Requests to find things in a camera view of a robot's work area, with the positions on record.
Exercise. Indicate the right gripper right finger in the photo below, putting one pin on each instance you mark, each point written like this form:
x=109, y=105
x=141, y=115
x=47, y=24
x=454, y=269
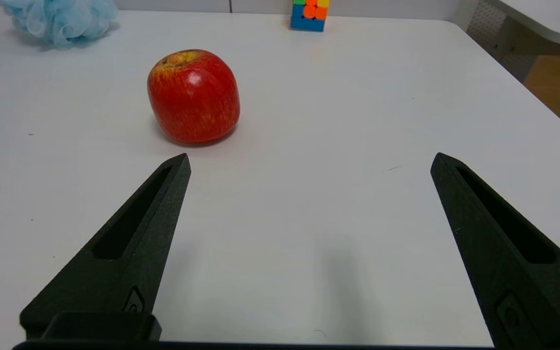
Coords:
x=518, y=272

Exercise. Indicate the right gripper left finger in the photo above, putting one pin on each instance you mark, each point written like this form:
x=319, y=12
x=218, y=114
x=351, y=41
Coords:
x=134, y=253

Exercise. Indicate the red apple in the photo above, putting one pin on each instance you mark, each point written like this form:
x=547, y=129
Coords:
x=192, y=97

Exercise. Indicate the light blue bath loofah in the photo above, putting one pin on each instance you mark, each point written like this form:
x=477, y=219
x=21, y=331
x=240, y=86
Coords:
x=61, y=19

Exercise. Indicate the white side table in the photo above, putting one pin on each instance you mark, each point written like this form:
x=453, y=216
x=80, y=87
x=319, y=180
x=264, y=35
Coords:
x=552, y=19

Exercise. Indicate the colourful puzzle cube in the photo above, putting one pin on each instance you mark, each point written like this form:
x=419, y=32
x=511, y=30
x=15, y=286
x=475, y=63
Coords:
x=309, y=17

